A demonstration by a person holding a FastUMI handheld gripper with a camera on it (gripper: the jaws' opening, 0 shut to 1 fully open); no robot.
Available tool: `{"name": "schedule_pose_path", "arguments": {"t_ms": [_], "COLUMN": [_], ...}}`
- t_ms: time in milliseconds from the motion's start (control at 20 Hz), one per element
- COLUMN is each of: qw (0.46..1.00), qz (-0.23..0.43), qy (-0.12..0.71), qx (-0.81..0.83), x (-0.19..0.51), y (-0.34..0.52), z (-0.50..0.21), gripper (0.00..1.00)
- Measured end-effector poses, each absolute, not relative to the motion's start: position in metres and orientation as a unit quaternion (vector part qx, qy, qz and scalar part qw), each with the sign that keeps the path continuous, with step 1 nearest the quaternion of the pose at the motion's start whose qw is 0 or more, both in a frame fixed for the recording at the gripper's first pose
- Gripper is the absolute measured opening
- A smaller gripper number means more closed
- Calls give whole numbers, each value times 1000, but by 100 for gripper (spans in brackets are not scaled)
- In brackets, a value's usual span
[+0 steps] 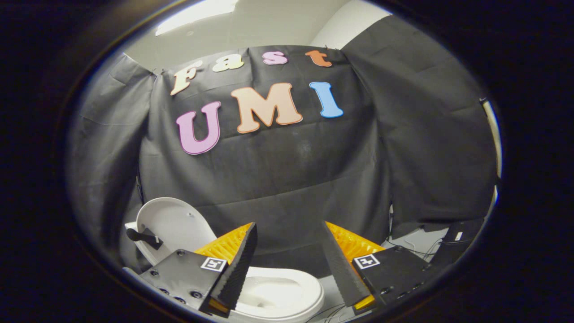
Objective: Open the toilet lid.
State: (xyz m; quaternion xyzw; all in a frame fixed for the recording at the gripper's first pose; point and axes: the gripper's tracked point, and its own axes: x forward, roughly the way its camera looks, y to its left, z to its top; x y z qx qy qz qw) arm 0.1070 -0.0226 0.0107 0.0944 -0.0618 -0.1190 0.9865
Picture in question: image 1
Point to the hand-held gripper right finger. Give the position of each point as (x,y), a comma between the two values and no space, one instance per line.
(343,273)

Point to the white ceramic toilet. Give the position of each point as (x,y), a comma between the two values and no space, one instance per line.
(269,291)

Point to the white toilet lid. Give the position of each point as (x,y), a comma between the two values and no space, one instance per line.
(179,224)

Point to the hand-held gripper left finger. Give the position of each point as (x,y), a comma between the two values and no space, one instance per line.
(237,269)

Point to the ceiling light panel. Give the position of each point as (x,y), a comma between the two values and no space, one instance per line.
(197,13)

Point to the black backdrop cloth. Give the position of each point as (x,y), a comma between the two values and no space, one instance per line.
(291,170)

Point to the black flat box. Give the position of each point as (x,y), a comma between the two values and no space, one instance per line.
(462,244)

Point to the white toilet seat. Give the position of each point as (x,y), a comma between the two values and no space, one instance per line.
(310,287)

